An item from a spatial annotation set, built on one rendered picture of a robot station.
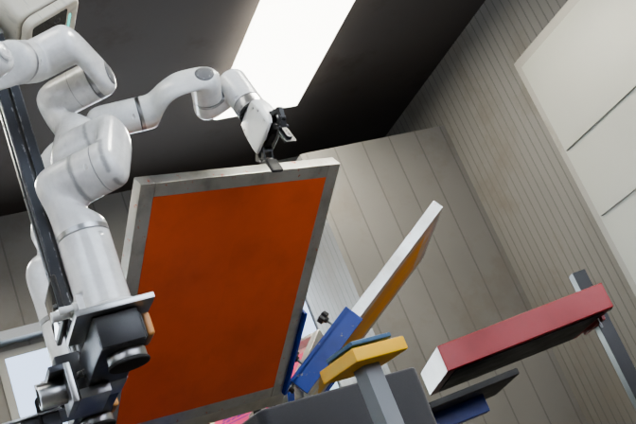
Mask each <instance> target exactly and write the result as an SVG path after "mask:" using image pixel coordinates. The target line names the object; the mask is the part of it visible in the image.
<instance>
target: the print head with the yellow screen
mask: <svg viewBox="0 0 636 424"><path fill-rule="evenodd" d="M442 208H443V206H442V205H440V204H439V203H437V202H435V201H433V202H432V204H431V205H430V206H429V208H428V209H427V210H426V212H425V213H424V214H423V216H422V217H421V218H420V220H419V221H418V222H417V224H416V225H415V227H414V228H413V229H412V231H411V232H410V233H409V234H408V236H407V237H406V238H405V240H404V241H402V243H401V244H400V245H399V247H398V248H397V250H396V251H395V252H394V254H393V255H392V256H391V258H390V259H389V260H388V262H387V263H386V264H385V266H384V267H383V268H382V269H381V271H380V272H379V274H378V275H377V276H376V278H375V279H374V280H373V282H372V283H371V284H370V286H369V287H368V288H367V290H366V291H365V292H364V294H363V295H362V297H361V298H360V299H359V301H358V302H357V303H356V305H355V306H354V307H353V308H352V309H349V308H348V307H345V308H344V309H343V311H342V312H341V313H340V315H339V316H338V317H337V318H336V320H335V321H334V322H333V323H332V322H330V321H329V318H328V316H329V313H327V312H326V311H325V310H324V311H323V312H322V313H321V314H320V316H319V317H318V319H317V322H318V323H319V324H323V323H329V324H330V328H329V329H328V330H327V332H326V333H325V335H324V336H323V337H322V339H321V340H320V341H319V342H318V344H317V345H316V346H315V347H314V348H313V349H312V351H311V352H310V353H309V355H308V356H307V358H306V359H305V360H304V362H302V361H301V360H299V359H300V358H299V357H298V355H299V352H297V356H296V360H295V362H299V363H300V364H301V365H300V367H299V368H298V369H297V371H296V372H295V373H294V375H293V376H292V377H291V381H290V385H289V389H288V390H289V391H290V392H291V393H292V394H293V393H294V400H297V399H299V398H305V397H309V396H312V395H316V394H319V393H323V392H325V391H329V390H330V388H331V387H332V386H333V384H334V383H335V382H336V381H335V382H332V383H329V384H324V383H323V381H322V378H321V375H320V372H321V371H322V370H323V369H325V368H326V367H327V366H329V365H330V364H331V363H327V361H326V359H328V358H329V357H330V356H332V355H333V354H334V353H336V352H337V351H339V350H340V349H341V348H343V347H344V346H345V345H347V344H348V343H350V342H352V341H356V340H359V339H363V338H364V337H365V335H366V334H367V333H368V331H369V330H370V329H371V327H372V326H373V325H374V324H375V323H376V322H377V320H378V319H379V318H380V316H381V315H382V313H383V312H384V311H385V309H386V308H387V307H388V305H389V304H390V302H391V301H392V300H393V298H394V297H395V296H396V294H397V293H398V291H399V290H400V289H401V287H402V286H403V285H404V283H405V282H406V281H407V279H408V278H409V277H410V275H411V274H412V272H413V271H414V270H415V268H416V267H417V265H418V264H419V263H420V261H421V260H422V259H423V257H424V255H425V252H426V249H427V247H428V244H429V242H430V239H431V237H432V234H433V230H434V227H435V226H436V223H437V221H438V218H439V215H440V213H441V210H442Z"/></svg>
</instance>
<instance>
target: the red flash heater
mask: <svg viewBox="0 0 636 424"><path fill-rule="evenodd" d="M611 308H613V304H612V303H611V301H610V298H609V296H608V294H607V292H606V290H605V289H604V287H603V285H602V283H599V284H596V285H594V286H591V287H589V288H587V289H584V290H582V291H578V292H575V293H573V294H570V295H567V296H565V297H562V298H560V299H557V300H555V301H553V302H550V303H548V304H545V305H543V306H540V307H537V308H535V309H531V310H528V311H526V312H524V313H521V314H519V315H516V316H514V317H511V318H508V319H506V320H503V321H501V322H499V323H496V324H494V325H491V326H489V327H485V328H482V329H479V330H477V331H474V332H472V333H470V334H468V335H465V336H462V337H460V338H457V339H455V340H452V341H449V342H447V343H444V344H441V345H439V346H438V347H437V348H436V349H435V351H434V353H433V354H432V355H431V357H430V359H429V360H428V362H427V364H426V365H425V367H424V369H423V370H422V372H421V376H422V378H423V380H424V382H425V384H426V387H427V389H428V391H429V394H430V396H431V395H434V394H436V393H439V392H441V391H444V390H446V389H449V388H451V387H453V386H456V385H458V384H461V383H463V382H466V381H468V380H472V379H475V378H477V377H480V376H482V375H484V374H486V373H489V372H492V371H494V370H497V369H499V368H502V367H504V366H507V365H509V364H511V363H513V362H517V361H520V360H522V359H525V358H527V357H530V356H533V355H535V354H538V353H540V352H542V351H544V350H547V349H549V348H552V347H554V346H557V345H561V344H563V343H566V342H568V341H570V340H572V339H575V338H577V337H578V336H579V335H580V334H582V333H584V335H587V334H588V333H590V332H591V331H592V330H593V329H594V328H596V327H597V326H598V325H599V323H598V321H597V318H599V319H600V321H601V323H602V322H603V321H604V320H606V318H605V316H604V314H605V313H606V312H608V311H609V310H610V309H611Z"/></svg>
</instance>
